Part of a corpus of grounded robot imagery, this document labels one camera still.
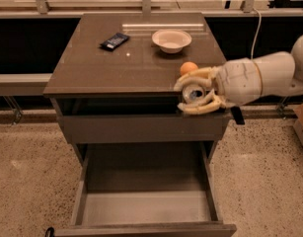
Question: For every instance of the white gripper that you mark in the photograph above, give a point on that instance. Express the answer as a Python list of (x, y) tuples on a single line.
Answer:
[(240, 80)]

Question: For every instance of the silver redbull can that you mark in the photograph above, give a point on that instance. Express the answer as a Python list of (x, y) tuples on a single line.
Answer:
[(193, 92)]

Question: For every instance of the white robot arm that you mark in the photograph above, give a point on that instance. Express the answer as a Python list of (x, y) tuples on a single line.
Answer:
[(277, 70)]

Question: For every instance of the closed grey top drawer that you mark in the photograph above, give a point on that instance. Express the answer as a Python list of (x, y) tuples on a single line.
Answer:
[(132, 129)]

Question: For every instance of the grey drawer cabinet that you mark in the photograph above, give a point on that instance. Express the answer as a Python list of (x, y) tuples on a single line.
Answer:
[(137, 78)]

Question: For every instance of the open grey middle drawer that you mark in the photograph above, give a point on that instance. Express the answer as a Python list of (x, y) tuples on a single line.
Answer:
[(146, 190)]

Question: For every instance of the orange fruit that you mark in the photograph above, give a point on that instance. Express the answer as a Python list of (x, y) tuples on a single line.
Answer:
[(187, 67)]

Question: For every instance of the white paper bowl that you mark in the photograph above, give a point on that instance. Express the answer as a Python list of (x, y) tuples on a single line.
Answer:
[(171, 41)]

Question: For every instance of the dark blue snack packet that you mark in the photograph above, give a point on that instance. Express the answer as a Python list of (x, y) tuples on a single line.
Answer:
[(114, 42)]

